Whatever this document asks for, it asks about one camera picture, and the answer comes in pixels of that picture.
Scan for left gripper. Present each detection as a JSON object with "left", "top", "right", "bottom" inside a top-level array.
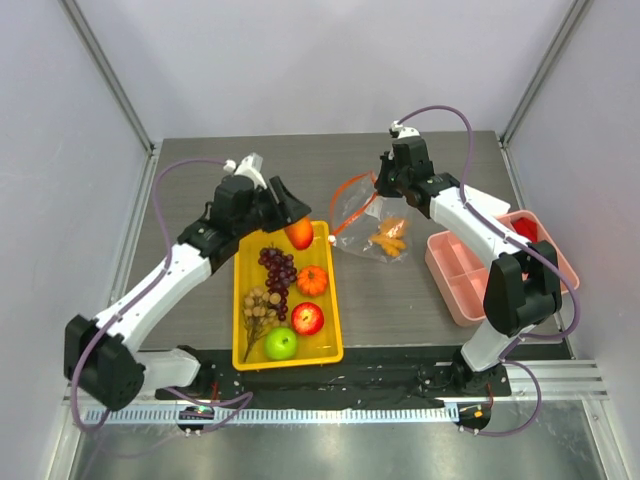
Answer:
[{"left": 235, "top": 177, "right": 310, "bottom": 239}]

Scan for red fake chili pepper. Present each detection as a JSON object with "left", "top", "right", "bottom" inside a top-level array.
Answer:
[{"left": 284, "top": 216, "right": 314, "bottom": 251}]

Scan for clear zip top bag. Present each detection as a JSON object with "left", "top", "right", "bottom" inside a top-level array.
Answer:
[{"left": 329, "top": 171, "right": 412, "bottom": 264}]

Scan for purple fake grapes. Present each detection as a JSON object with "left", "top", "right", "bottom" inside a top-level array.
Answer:
[{"left": 258, "top": 245, "right": 298, "bottom": 322}]

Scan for orange fake pumpkin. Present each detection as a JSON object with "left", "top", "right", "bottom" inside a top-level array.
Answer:
[{"left": 296, "top": 265, "right": 329, "bottom": 297}]

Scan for tan fake longan bunch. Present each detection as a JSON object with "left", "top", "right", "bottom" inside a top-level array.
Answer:
[{"left": 242, "top": 287, "right": 283, "bottom": 360}]

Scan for red fake fruit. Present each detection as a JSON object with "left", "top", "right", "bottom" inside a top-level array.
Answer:
[{"left": 291, "top": 302, "right": 325, "bottom": 336}]

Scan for green fake apple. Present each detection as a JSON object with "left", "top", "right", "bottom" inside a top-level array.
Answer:
[{"left": 264, "top": 327, "right": 298, "bottom": 361}]

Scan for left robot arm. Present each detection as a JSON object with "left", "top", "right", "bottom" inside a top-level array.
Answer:
[{"left": 63, "top": 175, "right": 311, "bottom": 411}]

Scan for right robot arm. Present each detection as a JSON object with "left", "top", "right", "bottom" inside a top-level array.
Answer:
[{"left": 375, "top": 133, "right": 562, "bottom": 395}]

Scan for pink divided organizer box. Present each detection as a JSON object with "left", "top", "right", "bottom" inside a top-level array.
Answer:
[{"left": 425, "top": 210, "right": 580, "bottom": 327}]

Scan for red object in organizer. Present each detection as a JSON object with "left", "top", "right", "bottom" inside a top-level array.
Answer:
[{"left": 511, "top": 217, "right": 539, "bottom": 243}]

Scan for yellow plastic tray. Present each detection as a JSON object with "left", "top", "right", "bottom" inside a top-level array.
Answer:
[{"left": 232, "top": 221, "right": 344, "bottom": 371}]

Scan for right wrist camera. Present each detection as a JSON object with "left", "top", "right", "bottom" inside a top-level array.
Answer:
[{"left": 389, "top": 121, "right": 420, "bottom": 139}]

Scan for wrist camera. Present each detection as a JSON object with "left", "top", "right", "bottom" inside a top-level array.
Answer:
[
  {"left": 223, "top": 152, "right": 267, "bottom": 189},
  {"left": 389, "top": 121, "right": 420, "bottom": 139}
]

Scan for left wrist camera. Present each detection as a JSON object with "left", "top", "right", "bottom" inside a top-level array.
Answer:
[{"left": 223, "top": 152, "right": 267, "bottom": 189}]

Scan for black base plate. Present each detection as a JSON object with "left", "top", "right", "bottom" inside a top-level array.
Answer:
[{"left": 180, "top": 346, "right": 512, "bottom": 410}]

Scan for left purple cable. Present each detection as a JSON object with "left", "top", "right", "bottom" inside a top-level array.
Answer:
[{"left": 69, "top": 157, "right": 254, "bottom": 461}]

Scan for purple cable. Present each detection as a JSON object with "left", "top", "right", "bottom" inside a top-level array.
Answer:
[
  {"left": 69, "top": 157, "right": 254, "bottom": 461},
  {"left": 397, "top": 104, "right": 583, "bottom": 439}
]

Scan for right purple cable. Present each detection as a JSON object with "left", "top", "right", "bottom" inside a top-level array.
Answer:
[{"left": 397, "top": 104, "right": 583, "bottom": 439}]

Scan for white slotted cable duct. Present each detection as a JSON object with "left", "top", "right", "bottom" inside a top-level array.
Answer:
[{"left": 106, "top": 402, "right": 459, "bottom": 425}]

